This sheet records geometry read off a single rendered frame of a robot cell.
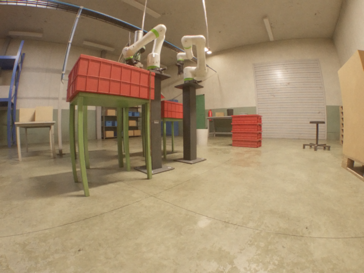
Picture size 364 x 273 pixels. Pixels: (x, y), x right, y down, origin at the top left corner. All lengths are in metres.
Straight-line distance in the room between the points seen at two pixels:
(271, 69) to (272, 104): 1.47
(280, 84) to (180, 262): 6.50
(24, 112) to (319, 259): 3.19
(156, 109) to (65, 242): 1.24
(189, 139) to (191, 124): 0.18
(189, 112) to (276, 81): 5.29
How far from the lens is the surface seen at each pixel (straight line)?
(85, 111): 1.66
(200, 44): 1.86
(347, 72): 1.83
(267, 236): 0.64
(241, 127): 3.23
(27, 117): 2.84
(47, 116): 2.62
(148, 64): 1.56
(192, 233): 0.62
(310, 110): 6.52
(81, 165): 0.95
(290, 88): 6.59
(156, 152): 1.43
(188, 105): 1.79
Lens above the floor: 0.40
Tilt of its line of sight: 3 degrees down
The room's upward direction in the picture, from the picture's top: 1 degrees counter-clockwise
